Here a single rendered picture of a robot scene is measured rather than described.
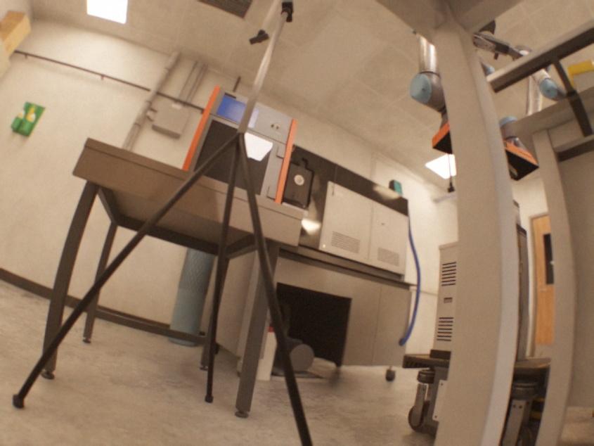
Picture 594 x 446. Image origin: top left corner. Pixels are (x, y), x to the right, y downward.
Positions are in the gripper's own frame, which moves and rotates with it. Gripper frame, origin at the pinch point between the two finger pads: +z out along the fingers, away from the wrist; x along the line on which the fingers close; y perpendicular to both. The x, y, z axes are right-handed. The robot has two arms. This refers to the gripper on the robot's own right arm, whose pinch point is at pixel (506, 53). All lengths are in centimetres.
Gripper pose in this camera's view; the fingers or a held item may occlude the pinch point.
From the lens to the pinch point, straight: 104.9
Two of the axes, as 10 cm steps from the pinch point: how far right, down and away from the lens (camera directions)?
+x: -10.0, -0.3, 0.1
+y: -0.2, 6.8, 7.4
